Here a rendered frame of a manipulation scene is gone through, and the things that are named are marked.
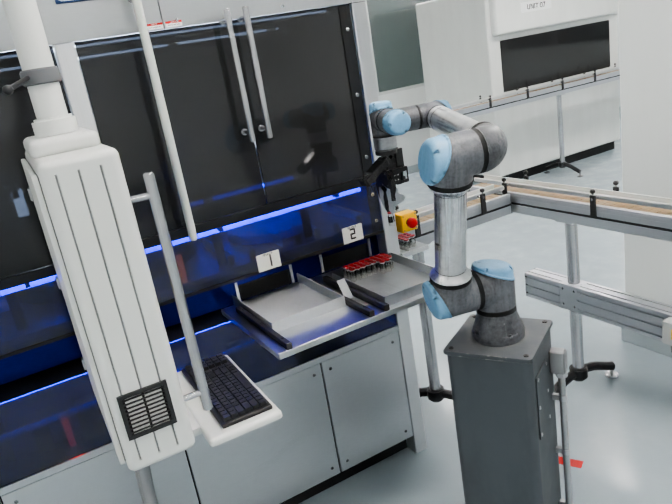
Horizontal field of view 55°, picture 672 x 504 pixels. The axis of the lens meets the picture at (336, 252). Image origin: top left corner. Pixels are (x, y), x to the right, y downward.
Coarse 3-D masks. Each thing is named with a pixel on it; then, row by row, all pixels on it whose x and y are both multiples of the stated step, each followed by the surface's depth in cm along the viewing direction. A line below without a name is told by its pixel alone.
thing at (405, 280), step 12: (396, 264) 236; (408, 264) 231; (420, 264) 225; (336, 276) 226; (372, 276) 228; (384, 276) 226; (396, 276) 225; (408, 276) 223; (420, 276) 221; (360, 288) 213; (372, 288) 218; (384, 288) 216; (396, 288) 214; (408, 288) 204; (420, 288) 206; (384, 300) 201; (396, 300) 203
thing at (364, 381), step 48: (384, 336) 251; (288, 384) 233; (336, 384) 244; (384, 384) 255; (288, 432) 237; (336, 432) 248; (384, 432) 260; (48, 480) 197; (96, 480) 204; (192, 480) 221; (240, 480) 231; (288, 480) 241
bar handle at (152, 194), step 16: (144, 176) 140; (160, 208) 143; (160, 224) 144; (160, 240) 145; (176, 272) 148; (176, 288) 148; (176, 304) 150; (192, 336) 152; (192, 352) 153; (208, 400) 158
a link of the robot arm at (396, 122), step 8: (384, 112) 195; (392, 112) 191; (400, 112) 190; (408, 112) 193; (416, 112) 194; (376, 120) 199; (384, 120) 193; (392, 120) 190; (400, 120) 190; (408, 120) 191; (416, 120) 194; (384, 128) 194; (392, 128) 190; (400, 128) 191; (408, 128) 192; (416, 128) 196
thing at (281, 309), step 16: (288, 288) 231; (304, 288) 228; (320, 288) 220; (240, 304) 218; (256, 304) 221; (272, 304) 218; (288, 304) 216; (304, 304) 214; (320, 304) 203; (336, 304) 205; (272, 320) 205; (288, 320) 198; (304, 320) 201
